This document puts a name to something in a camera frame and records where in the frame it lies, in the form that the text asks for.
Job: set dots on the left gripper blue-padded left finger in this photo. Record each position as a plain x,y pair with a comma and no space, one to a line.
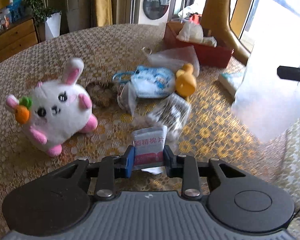
111,168

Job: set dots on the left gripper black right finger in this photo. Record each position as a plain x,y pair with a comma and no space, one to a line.
184,167

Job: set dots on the alcohol pad packet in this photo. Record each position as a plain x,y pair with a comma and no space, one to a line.
149,145

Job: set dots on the cotton swab bag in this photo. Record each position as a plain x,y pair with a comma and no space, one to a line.
173,112

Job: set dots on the yellow duck plush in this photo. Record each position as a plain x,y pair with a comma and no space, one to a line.
185,81

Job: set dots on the red tin box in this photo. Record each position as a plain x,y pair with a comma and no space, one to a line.
208,56

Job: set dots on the blue cartoon face mask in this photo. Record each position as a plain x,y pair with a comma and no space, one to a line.
149,82

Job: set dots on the tissue pack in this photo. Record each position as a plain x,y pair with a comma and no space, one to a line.
231,81

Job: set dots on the small clear plastic bag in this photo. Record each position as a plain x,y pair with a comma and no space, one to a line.
127,98

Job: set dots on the brown hair scrunchie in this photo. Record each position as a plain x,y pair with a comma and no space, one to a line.
102,94

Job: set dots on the white bunny plush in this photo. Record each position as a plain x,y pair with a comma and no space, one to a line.
55,110

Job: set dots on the white plant pot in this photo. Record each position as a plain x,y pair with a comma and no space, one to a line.
52,26

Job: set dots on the wooden drawer cabinet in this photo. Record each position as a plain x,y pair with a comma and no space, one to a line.
21,35

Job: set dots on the white washing machine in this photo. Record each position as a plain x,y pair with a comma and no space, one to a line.
153,12

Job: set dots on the yellow curtain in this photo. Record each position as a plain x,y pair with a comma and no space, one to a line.
103,12

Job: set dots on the potted green plant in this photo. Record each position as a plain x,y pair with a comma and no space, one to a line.
32,2

